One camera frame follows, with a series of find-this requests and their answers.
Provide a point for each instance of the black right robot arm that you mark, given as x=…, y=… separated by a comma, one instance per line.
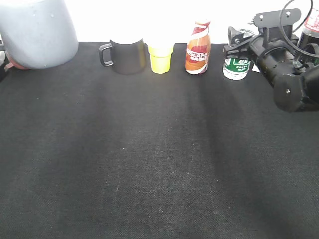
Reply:
x=295, y=84

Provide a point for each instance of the white blueberry milk carton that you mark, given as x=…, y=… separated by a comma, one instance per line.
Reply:
x=255, y=68

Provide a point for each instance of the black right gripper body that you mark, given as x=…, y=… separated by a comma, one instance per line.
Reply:
x=273, y=59

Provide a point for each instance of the black ceramic mug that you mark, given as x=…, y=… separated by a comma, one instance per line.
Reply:
x=125, y=59

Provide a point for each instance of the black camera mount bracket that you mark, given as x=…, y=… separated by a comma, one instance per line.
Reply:
x=268, y=23

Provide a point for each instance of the Nescafe coffee bottle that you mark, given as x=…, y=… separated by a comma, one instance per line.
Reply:
x=198, y=48

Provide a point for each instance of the green label water bottle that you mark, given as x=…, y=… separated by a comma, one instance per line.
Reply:
x=235, y=69

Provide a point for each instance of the cola bottle red label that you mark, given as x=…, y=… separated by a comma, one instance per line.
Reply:
x=309, y=39

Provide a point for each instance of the pink ceramic mug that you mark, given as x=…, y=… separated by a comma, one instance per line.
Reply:
x=11, y=63

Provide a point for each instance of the black tablecloth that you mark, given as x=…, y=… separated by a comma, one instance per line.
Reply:
x=86, y=153

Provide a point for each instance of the grey ceramic mug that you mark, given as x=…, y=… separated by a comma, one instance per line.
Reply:
x=37, y=34

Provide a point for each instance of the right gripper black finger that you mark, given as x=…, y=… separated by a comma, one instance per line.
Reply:
x=236, y=37
x=236, y=52

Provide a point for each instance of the yellow paper cup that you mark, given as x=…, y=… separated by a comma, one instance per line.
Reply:
x=160, y=58

